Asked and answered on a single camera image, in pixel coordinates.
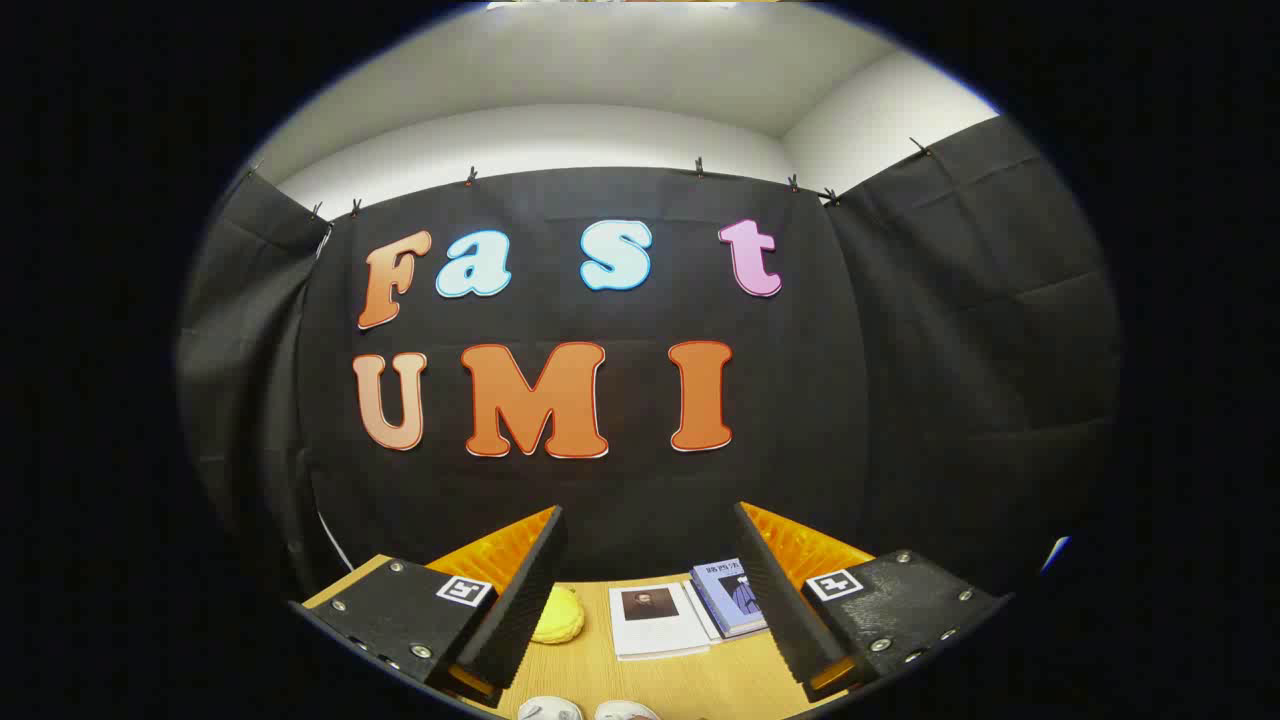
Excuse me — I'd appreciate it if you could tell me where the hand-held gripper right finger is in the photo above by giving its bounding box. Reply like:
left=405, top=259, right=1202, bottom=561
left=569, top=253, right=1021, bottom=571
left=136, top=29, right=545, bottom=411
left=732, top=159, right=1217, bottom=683
left=734, top=501, right=1013, bottom=703

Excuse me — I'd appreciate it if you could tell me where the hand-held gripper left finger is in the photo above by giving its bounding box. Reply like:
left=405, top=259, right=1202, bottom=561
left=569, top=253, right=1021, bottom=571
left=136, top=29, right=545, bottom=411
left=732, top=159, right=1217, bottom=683
left=290, top=505, right=569, bottom=709

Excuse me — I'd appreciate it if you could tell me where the yellow plush bread toy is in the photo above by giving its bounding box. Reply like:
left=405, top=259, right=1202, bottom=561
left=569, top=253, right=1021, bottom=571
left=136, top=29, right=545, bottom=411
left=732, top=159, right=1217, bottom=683
left=530, top=585, right=586, bottom=645

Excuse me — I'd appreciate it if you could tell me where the blue book with figure cover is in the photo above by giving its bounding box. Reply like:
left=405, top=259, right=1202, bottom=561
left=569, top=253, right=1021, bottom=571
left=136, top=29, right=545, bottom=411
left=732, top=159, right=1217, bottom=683
left=690, top=558, right=771, bottom=639

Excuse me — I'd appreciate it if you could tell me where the thin white book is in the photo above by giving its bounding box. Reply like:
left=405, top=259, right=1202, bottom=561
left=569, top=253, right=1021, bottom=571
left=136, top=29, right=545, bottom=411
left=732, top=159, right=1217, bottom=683
left=682, top=578, right=723, bottom=643

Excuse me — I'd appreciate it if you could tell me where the white book with portrait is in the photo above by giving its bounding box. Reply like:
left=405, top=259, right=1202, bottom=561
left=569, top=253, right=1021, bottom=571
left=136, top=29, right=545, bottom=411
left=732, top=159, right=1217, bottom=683
left=608, top=582, right=713, bottom=662

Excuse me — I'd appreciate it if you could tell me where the row of backdrop clips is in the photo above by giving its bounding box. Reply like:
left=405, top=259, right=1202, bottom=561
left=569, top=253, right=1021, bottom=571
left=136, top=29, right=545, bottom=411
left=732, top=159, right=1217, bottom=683
left=310, top=137, right=936, bottom=219

